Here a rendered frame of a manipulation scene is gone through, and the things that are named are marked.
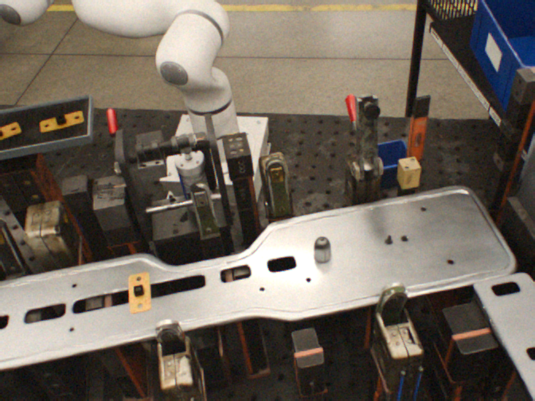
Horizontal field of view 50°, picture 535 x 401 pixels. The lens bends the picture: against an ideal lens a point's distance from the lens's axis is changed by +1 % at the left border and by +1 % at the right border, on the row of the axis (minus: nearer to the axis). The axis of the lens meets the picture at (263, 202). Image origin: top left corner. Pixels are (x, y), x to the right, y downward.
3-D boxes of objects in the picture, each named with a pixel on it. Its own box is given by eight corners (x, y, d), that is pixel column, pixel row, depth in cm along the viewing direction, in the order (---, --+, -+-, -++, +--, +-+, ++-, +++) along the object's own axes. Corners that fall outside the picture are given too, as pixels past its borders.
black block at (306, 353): (301, 450, 112) (291, 383, 91) (289, 398, 120) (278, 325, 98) (341, 441, 113) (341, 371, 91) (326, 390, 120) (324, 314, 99)
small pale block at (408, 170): (391, 281, 136) (404, 171, 110) (386, 270, 139) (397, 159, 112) (405, 278, 136) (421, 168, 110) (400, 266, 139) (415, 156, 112)
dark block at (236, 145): (250, 284, 140) (225, 158, 109) (246, 262, 144) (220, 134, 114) (271, 280, 140) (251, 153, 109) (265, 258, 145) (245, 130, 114)
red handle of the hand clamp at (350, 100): (358, 172, 110) (340, 95, 113) (357, 174, 113) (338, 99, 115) (380, 168, 111) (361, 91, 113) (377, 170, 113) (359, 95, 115)
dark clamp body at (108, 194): (134, 327, 135) (80, 220, 107) (133, 282, 144) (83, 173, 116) (179, 317, 135) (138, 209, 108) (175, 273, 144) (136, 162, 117)
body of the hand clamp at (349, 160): (350, 281, 137) (353, 177, 112) (343, 258, 142) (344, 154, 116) (375, 276, 138) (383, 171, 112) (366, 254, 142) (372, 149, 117)
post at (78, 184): (119, 308, 139) (60, 194, 109) (119, 291, 142) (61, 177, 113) (140, 304, 139) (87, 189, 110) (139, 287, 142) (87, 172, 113)
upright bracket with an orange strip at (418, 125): (396, 266, 139) (415, 99, 103) (393, 261, 140) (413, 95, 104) (407, 263, 139) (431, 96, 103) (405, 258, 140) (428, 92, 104)
